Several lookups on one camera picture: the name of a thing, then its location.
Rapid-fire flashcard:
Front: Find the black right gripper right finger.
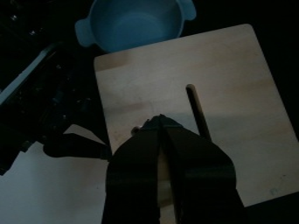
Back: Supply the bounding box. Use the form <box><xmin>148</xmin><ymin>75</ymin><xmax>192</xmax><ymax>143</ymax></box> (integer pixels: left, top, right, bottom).
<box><xmin>159</xmin><ymin>114</ymin><xmax>248</xmax><ymax>224</ymax></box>

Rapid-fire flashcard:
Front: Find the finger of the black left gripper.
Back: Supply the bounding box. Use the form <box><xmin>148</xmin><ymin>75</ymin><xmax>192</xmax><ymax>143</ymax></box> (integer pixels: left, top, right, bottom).
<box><xmin>41</xmin><ymin>133</ymin><xmax>115</xmax><ymax>160</ymax></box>

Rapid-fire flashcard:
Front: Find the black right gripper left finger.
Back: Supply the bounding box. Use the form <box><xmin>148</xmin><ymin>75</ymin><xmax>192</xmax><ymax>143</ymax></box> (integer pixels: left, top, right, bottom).
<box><xmin>100</xmin><ymin>114</ymin><xmax>164</xmax><ymax>224</ymax></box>

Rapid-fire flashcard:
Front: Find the wooden box with slot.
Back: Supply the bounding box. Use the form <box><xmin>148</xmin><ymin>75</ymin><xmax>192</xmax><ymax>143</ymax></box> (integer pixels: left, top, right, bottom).
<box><xmin>92</xmin><ymin>24</ymin><xmax>299</xmax><ymax>224</ymax></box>

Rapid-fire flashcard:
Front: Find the blue bowl with handles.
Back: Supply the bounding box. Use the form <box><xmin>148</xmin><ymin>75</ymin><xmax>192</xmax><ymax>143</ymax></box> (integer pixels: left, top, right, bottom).
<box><xmin>73</xmin><ymin>0</ymin><xmax>198</xmax><ymax>54</ymax></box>

